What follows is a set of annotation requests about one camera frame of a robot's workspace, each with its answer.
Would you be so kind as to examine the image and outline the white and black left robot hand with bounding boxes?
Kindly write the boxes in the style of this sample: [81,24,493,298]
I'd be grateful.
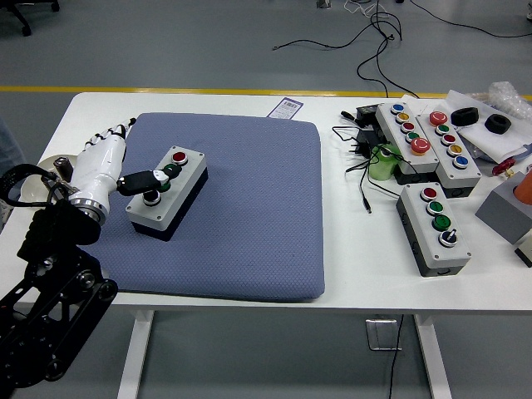
[69,117,183,205]

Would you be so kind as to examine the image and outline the grey four-button control box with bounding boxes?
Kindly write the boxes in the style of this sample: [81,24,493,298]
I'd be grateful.
[395,184,473,278]
[125,145,208,243]

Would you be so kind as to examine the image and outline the grey five-button control box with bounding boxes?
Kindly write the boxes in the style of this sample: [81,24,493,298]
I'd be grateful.
[375,101,441,186]
[416,110,483,200]

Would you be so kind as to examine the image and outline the red mushroom button part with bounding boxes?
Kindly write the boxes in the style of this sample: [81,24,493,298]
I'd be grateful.
[492,160,516,178]

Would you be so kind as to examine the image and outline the brown and silver cylinder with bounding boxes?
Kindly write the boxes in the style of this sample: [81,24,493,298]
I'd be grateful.
[53,155,75,184]

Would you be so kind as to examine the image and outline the blue-grey padded mat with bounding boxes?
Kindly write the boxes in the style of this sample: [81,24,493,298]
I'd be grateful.
[89,111,326,303]

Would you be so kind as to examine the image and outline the black office chair base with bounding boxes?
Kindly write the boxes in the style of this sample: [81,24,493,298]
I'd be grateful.
[0,0,61,37]

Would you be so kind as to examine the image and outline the white table leg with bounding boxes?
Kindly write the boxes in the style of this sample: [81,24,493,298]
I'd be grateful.
[116,310,155,399]
[413,313,453,399]

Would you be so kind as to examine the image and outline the purple and white label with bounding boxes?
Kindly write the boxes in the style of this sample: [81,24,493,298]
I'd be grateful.
[268,96,304,120]

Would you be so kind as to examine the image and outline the black plug charger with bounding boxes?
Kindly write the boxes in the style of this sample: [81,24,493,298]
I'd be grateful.
[343,127,390,160]

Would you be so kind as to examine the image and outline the black power adapter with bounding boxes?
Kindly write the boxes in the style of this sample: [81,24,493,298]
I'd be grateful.
[355,103,383,129]

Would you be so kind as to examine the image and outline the green tape roll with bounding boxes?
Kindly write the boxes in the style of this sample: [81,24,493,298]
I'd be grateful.
[367,143,400,182]

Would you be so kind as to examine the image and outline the grey block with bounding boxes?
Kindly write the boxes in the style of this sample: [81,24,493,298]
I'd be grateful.
[475,170,532,246]

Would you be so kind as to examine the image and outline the clear bubble wrap bag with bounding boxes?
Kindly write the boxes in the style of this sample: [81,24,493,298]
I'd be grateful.
[473,81,532,122]

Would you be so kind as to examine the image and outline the orange cylinder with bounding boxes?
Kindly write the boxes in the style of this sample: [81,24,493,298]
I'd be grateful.
[513,170,532,207]

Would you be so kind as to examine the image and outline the beige and black box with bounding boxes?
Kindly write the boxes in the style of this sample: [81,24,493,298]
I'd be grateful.
[514,232,532,268]

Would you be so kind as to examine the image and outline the black floor cable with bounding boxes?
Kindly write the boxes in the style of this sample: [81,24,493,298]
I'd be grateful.
[272,10,403,52]
[356,0,420,100]
[409,0,532,39]

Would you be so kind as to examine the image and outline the thin black cable with plug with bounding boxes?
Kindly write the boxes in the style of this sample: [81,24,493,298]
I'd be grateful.
[331,124,411,216]

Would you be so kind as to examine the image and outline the white floor cable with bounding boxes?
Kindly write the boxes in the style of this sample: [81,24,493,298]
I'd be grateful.
[343,0,377,18]

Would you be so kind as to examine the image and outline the metal bracket under table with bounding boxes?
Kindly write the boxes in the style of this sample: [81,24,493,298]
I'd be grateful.
[365,318,403,352]

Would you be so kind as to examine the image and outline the black hanging cable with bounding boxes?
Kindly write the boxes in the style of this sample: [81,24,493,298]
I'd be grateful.
[388,314,405,399]

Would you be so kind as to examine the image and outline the black foam ring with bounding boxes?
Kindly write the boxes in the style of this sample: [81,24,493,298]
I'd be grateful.
[451,106,479,126]
[484,114,512,135]

